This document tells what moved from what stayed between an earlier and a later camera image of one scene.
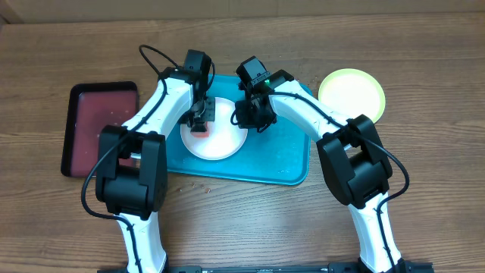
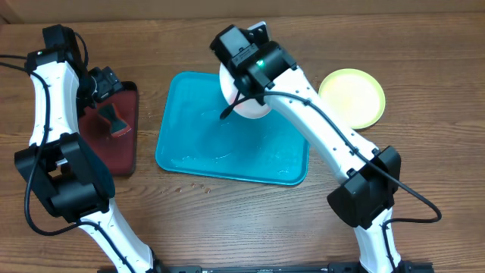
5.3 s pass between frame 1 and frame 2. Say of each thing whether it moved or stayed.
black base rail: stayed
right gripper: moved
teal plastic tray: stayed
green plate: stayed
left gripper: moved
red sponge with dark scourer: moved
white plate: moved
